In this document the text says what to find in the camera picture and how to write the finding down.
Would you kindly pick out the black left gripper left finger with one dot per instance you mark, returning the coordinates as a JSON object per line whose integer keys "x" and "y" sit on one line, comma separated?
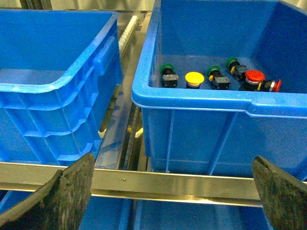
{"x": 59, "y": 204}

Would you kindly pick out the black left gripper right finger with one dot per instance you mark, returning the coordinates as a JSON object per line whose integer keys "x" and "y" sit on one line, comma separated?
{"x": 284, "y": 197}

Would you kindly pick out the red mushroom push button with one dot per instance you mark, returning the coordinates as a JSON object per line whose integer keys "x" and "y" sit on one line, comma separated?
{"x": 253, "y": 80}

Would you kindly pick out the yellow mushroom push button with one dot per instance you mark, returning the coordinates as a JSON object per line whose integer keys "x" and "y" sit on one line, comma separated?
{"x": 194, "y": 80}

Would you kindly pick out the blue bin with buttons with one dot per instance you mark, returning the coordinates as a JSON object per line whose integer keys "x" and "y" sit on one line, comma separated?
{"x": 219, "y": 132}

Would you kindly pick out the blue lower shelf bin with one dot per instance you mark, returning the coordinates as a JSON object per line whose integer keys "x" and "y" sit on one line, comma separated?
{"x": 123, "y": 214}

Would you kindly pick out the red push button lying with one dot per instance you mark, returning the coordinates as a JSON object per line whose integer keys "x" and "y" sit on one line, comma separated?
{"x": 270, "y": 85}

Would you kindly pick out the green push button middle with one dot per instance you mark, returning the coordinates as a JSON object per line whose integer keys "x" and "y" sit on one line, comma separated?
{"x": 217, "y": 79}

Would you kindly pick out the green push button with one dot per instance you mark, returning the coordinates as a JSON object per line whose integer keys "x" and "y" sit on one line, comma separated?
{"x": 217, "y": 79}
{"x": 237, "y": 70}
{"x": 169, "y": 78}

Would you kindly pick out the green push button right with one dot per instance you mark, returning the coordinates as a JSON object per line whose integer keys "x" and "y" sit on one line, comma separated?
{"x": 237, "y": 70}

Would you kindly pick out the blue bin far left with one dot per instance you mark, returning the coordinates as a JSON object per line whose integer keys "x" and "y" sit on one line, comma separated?
{"x": 58, "y": 71}

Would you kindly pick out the green push button left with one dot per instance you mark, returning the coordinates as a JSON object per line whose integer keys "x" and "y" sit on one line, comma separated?
{"x": 169, "y": 78}

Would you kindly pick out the white roller track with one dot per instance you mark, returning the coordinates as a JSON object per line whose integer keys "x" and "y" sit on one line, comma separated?
{"x": 127, "y": 33}

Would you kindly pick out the metal rack front rail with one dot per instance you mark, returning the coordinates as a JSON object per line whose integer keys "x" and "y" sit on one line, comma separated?
{"x": 186, "y": 188}

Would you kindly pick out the metal divider rail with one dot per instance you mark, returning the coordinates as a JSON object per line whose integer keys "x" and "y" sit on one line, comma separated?
{"x": 112, "y": 148}

